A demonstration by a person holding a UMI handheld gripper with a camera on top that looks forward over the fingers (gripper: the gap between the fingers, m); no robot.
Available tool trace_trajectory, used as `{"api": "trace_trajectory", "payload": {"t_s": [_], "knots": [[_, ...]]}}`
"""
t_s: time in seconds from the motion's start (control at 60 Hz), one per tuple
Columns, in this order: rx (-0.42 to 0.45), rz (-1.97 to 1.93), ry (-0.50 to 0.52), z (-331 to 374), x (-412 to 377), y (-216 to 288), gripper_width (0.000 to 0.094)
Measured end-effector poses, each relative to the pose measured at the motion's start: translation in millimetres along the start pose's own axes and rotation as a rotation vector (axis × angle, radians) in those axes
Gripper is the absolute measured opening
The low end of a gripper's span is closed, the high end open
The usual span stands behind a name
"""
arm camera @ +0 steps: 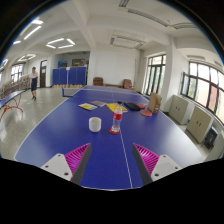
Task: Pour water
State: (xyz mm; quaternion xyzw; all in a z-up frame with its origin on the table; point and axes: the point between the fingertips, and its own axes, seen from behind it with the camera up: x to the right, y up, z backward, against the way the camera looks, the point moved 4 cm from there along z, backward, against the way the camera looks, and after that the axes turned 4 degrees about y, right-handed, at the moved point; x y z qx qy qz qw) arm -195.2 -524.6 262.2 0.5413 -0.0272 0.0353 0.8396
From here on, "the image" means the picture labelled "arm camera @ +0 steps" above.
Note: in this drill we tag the blue ball bin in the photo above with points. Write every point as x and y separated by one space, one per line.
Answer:
71 92

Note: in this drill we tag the long ceiling air conditioner unit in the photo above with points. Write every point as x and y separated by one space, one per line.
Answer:
150 16

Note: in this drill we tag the black waste bin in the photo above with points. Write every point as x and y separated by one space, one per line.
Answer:
211 137

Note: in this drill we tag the grey booklet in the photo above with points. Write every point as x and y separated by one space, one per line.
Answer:
98 103

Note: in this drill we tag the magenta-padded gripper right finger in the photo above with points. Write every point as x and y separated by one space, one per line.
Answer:
163 165

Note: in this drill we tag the person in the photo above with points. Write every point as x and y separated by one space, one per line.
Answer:
33 83

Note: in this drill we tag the brown cardboard box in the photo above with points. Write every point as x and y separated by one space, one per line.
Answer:
154 102

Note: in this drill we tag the black-framed glass door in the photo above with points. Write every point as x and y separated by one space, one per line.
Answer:
154 75

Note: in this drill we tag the yellow book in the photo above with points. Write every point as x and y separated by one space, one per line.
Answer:
113 106

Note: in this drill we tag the white cup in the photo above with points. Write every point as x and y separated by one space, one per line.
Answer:
95 125

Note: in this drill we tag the blue red-legged tennis table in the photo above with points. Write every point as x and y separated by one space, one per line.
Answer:
10 98

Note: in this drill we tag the black-framed window row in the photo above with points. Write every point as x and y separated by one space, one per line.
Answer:
203 88

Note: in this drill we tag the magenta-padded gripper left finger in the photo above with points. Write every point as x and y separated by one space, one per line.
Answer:
56 165

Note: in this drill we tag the red table tennis paddle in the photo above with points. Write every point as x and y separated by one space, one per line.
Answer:
146 113
141 105

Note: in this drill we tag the clear bottle with red label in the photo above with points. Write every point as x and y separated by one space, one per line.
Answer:
117 118

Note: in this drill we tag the blue partition panels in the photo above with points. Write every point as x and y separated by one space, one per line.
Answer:
69 76

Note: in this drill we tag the ceiling light group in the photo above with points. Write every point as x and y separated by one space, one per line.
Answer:
55 41

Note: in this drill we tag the cream two-door cabinet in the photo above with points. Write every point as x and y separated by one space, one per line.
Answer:
180 109
199 124

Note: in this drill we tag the low shelf unit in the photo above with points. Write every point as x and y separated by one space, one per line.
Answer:
15 86

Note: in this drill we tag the black table tennis paddle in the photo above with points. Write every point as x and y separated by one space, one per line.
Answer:
132 106

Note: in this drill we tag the dark brown door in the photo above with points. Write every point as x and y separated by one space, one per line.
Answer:
43 74

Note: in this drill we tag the yellow and blue booklet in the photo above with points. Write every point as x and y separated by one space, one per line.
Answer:
87 106

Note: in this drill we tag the brown armchair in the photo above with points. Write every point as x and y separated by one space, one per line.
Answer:
127 84
98 81

